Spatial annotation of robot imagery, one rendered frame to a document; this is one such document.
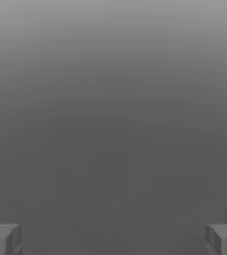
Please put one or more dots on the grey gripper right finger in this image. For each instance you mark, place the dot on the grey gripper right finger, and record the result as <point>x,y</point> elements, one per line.
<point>225,240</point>

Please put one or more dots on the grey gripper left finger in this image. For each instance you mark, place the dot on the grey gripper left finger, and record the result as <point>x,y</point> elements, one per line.
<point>1,240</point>

